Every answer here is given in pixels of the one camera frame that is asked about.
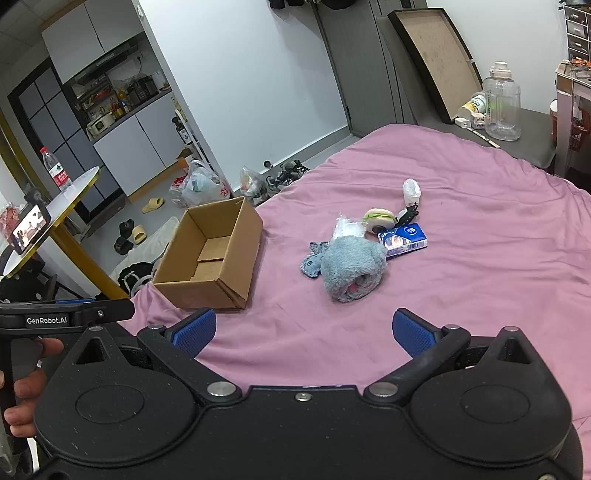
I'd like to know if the brown cardboard box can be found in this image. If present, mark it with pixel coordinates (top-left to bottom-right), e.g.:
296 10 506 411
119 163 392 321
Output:
152 196 264 311

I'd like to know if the person's left hand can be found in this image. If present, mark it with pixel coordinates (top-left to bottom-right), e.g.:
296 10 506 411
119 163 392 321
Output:
4 338 64 438

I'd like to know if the small black keychain toy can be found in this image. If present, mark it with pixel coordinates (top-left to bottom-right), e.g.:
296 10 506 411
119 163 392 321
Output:
394 205 420 227

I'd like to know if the black bag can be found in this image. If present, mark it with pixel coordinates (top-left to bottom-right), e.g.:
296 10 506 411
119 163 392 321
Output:
117 261 156 297

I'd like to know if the red woven basket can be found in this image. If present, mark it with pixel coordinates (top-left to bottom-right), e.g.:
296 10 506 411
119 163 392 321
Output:
570 116 591 154

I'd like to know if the clear plastic-wrapped white item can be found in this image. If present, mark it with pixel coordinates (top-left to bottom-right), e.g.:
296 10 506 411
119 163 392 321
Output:
332 214 366 241

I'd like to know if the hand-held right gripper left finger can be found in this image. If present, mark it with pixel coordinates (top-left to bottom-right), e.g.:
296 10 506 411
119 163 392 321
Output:
69 308 243 407

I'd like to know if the black framed glass door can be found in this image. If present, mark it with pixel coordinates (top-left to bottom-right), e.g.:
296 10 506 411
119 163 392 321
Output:
6 57 126 228

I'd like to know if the round white yellow-rimmed table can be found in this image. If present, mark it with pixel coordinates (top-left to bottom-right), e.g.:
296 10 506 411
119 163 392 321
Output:
0 166 131 301

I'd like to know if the red label water bottle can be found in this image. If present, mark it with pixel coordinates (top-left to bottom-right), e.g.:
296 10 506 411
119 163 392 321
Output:
41 146 74 194

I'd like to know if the white kitchen cabinet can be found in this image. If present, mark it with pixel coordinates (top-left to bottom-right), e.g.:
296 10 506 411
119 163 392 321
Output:
41 0 140 85
92 90 191 198

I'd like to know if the grey drawer organizer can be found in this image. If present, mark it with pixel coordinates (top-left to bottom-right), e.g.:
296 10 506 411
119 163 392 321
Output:
563 4 591 64

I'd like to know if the white plastic bag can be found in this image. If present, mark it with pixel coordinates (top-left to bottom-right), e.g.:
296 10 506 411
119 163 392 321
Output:
168 160 232 209

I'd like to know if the small blue plush toy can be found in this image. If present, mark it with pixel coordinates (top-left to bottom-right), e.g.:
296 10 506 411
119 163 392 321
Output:
302 240 331 280

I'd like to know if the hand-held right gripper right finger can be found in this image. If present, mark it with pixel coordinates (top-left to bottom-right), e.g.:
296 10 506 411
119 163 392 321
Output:
363 308 546 407

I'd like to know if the smartphone on stand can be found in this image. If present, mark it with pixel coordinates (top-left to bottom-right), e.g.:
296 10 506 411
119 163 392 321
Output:
8 187 52 255

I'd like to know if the white floor mat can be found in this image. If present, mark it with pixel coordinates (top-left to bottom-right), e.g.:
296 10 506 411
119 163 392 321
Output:
110 216 180 278

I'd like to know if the white lower kitchen cabinet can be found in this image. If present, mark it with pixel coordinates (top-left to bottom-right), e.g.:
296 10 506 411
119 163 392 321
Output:
92 90 191 198

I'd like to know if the large clear water jug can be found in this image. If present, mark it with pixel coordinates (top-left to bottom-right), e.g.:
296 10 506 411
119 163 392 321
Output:
482 61 523 142

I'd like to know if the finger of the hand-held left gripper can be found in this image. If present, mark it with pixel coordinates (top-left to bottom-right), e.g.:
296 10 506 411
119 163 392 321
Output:
76 298 136 326

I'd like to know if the hamburger plush toy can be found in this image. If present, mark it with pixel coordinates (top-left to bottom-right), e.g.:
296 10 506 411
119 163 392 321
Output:
362 208 397 236

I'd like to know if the brown board in black frame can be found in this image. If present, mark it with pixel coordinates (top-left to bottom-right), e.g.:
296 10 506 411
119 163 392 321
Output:
387 8 484 125

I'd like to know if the blue tissue pack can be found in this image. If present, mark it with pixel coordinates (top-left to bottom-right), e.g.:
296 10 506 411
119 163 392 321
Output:
378 222 428 260

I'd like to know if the wooden side shelf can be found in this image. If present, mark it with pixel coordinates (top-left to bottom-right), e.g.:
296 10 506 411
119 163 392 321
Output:
553 59 591 180

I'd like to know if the clear plastic bag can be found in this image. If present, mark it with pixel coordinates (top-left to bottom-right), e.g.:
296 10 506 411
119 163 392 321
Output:
239 165 269 204

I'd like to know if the grey bedside cabinet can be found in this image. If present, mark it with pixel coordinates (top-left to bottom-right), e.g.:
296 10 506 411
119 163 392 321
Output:
379 11 557 174

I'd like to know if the white upper kitchen cabinet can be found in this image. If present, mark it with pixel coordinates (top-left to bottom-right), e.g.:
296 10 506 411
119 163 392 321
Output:
41 0 140 85

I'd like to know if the green patterned pencil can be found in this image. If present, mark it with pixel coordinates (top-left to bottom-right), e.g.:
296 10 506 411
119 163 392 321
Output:
466 126 502 149

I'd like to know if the pink bed sheet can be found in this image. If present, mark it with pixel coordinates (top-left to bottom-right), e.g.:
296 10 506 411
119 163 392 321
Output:
115 122 591 444

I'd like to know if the grey fluffy plush toy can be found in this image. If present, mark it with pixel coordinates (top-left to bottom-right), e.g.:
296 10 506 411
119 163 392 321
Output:
320 236 388 304

